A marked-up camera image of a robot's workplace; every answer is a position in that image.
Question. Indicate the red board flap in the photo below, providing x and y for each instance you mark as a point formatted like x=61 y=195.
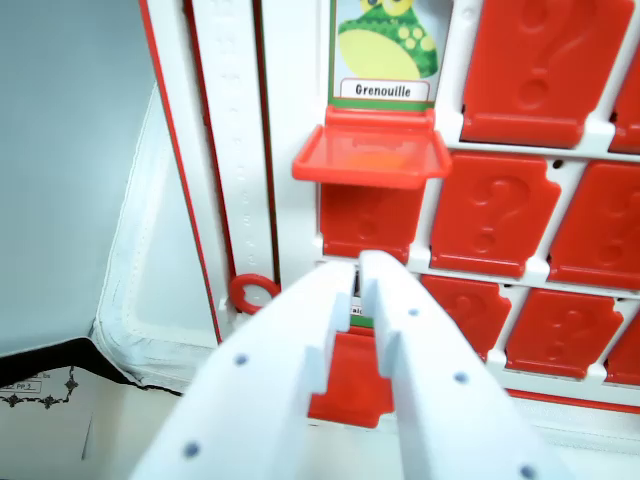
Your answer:
x=560 y=335
x=370 y=220
x=370 y=155
x=465 y=310
x=605 y=235
x=490 y=215
x=360 y=380
x=540 y=75

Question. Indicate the white printed paper sheet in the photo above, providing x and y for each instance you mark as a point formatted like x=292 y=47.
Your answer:
x=50 y=440

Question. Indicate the red and white game board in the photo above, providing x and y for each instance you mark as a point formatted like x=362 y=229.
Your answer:
x=290 y=100

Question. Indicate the frog picture card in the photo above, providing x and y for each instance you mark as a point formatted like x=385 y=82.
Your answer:
x=380 y=50

